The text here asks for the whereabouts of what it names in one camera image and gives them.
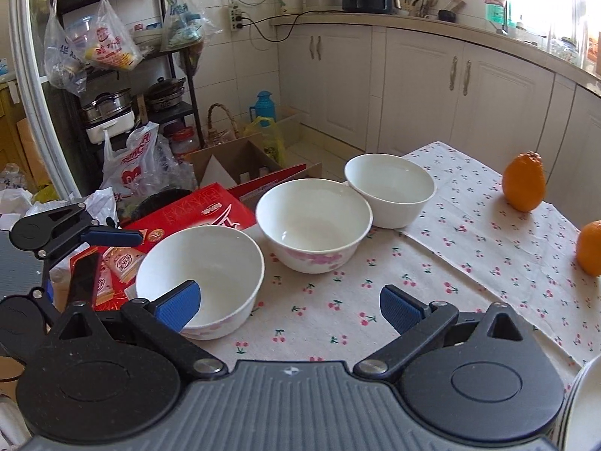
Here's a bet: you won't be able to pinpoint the white bowl camera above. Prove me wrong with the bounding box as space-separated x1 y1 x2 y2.
136 225 265 341

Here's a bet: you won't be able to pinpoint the plain white bowl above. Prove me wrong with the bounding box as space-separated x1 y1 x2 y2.
344 154 436 229

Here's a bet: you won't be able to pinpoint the white bowl pink flowers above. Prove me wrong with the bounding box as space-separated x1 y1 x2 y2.
255 178 373 274

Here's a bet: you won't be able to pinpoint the white lower kitchen cabinets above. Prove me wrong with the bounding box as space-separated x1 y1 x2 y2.
276 24 600 226

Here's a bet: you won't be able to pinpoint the white red plastic bag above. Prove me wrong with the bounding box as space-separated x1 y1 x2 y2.
101 122 164 217

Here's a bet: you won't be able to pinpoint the cherry print tablecloth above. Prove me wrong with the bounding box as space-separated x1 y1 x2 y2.
205 142 600 382

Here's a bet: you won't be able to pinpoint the red snack carton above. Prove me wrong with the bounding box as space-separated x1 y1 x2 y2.
69 182 259 314

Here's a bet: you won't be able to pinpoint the brown cardboard box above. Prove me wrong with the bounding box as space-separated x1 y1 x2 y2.
184 136 322 210

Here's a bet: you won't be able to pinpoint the wicker basket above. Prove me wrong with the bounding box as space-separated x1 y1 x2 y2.
205 103 239 147

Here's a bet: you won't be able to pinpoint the black metal storage rack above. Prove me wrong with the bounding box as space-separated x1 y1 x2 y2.
42 0 175 197

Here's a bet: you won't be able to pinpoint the bumpy orange without leaf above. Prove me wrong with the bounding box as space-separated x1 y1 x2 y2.
501 152 546 213

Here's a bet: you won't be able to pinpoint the yellow plastic bag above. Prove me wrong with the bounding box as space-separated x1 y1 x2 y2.
242 116 285 166

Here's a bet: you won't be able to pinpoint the hanging clear plastic bag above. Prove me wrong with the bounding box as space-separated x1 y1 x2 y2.
44 0 87 97

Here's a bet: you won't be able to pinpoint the orange with green leaf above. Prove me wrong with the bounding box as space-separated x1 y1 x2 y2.
575 220 601 277

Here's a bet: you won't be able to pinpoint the hanging bag with snacks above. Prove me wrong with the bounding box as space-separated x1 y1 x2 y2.
76 0 143 71

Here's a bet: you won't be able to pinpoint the blue thermos jug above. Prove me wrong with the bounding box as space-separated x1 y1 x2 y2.
249 91 276 127

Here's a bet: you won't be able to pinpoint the hanging bag green print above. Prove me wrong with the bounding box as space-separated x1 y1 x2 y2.
161 0 222 52

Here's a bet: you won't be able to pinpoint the chrome sink faucet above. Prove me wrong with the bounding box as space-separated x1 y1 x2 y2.
467 0 510 37

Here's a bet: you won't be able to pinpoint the black power cable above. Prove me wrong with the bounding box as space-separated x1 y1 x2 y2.
236 7 347 44

